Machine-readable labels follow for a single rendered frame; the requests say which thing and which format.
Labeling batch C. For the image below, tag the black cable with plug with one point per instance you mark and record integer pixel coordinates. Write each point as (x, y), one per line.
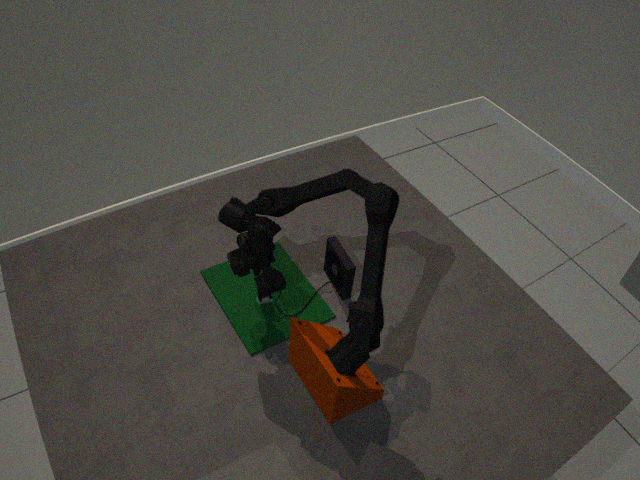
(269, 295)

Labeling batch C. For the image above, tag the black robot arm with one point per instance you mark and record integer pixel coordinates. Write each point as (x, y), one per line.
(381, 201)

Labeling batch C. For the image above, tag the green circuit board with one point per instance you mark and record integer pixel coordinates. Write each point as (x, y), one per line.
(260, 324)

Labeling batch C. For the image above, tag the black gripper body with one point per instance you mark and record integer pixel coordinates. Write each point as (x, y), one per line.
(270, 280)

